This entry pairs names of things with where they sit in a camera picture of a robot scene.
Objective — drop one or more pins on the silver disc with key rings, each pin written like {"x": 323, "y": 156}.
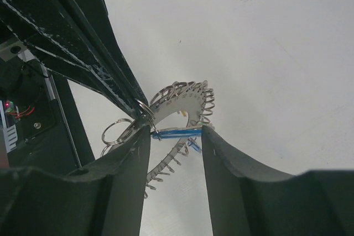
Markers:
{"x": 195, "y": 100}

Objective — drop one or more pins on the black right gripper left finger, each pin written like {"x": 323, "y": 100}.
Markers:
{"x": 104, "y": 197}

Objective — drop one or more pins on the blue key tag on ring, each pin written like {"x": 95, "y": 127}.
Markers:
{"x": 193, "y": 144}

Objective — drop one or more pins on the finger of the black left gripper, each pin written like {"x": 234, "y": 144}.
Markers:
{"x": 91, "y": 16}
{"x": 76, "y": 53}

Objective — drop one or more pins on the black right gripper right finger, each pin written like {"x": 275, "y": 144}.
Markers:
{"x": 247, "y": 197}

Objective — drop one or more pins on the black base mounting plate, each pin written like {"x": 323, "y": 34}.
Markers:
{"x": 51, "y": 135}

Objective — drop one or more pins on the white slotted cable duct left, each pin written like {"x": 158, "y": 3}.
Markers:
{"x": 9, "y": 132}

